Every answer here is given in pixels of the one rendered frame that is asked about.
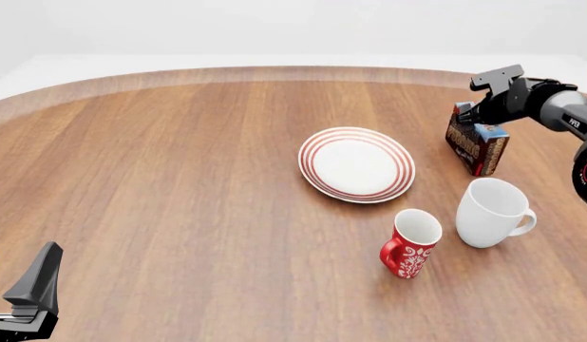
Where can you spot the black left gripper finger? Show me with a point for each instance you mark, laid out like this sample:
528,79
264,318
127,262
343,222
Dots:
39,281

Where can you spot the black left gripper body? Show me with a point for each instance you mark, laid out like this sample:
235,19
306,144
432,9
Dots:
27,326

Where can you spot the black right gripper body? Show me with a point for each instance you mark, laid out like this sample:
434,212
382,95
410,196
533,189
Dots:
495,108

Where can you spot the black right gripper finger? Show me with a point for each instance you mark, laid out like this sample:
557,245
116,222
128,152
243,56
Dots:
467,115

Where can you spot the chocolate pudding box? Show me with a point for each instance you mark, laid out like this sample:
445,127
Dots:
467,144

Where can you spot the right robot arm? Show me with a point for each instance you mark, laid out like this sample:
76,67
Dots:
564,108

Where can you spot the white plate with red rings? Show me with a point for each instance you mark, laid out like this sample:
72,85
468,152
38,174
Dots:
355,165

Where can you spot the red mug with white pattern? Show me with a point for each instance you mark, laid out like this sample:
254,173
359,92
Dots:
410,258

